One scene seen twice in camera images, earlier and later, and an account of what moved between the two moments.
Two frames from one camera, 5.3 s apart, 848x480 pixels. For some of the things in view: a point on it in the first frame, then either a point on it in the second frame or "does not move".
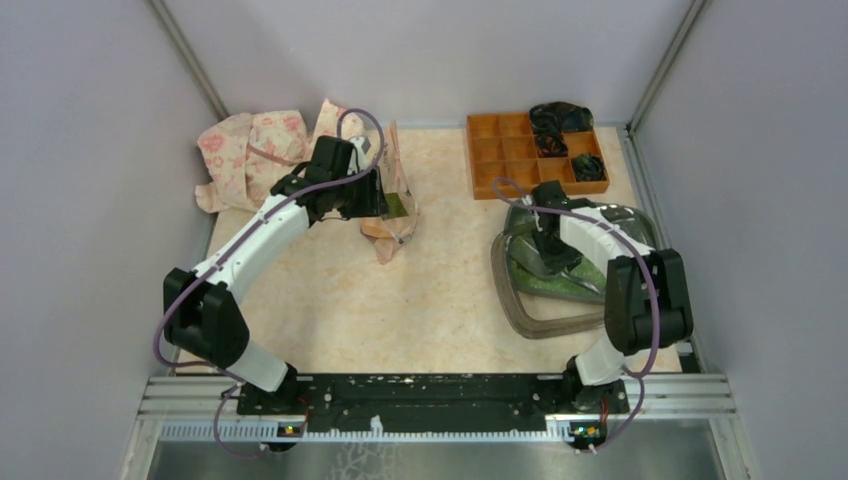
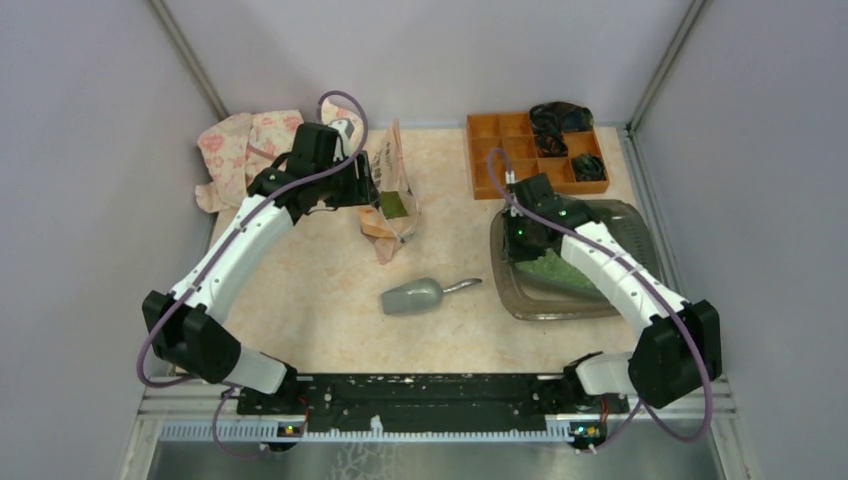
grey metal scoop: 525,254 → 419,296
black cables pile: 550,120 does not move
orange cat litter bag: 385,233 does not move
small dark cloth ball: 589,167 does not move
